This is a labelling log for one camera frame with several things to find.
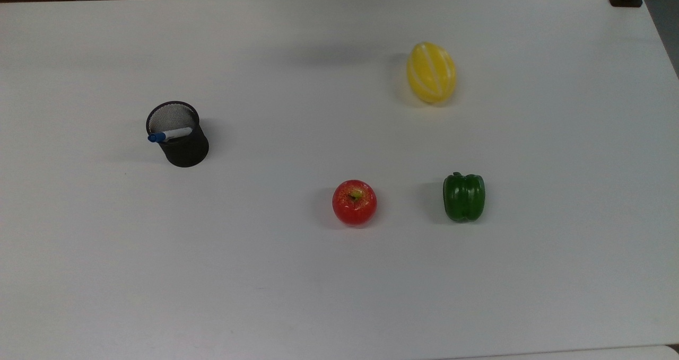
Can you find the green bell pepper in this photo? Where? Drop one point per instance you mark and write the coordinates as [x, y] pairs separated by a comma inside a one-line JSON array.
[[464, 197]]

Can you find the white marker pen blue cap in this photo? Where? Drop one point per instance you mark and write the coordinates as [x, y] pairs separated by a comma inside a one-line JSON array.
[[175, 134]]

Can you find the black mesh pen holder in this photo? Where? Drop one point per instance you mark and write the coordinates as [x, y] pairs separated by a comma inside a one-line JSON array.
[[185, 150]]

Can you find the red apple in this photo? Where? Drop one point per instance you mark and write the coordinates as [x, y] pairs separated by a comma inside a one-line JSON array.
[[354, 203]]

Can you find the yellow striped melon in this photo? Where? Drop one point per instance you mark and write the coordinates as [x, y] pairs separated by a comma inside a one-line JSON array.
[[431, 72]]

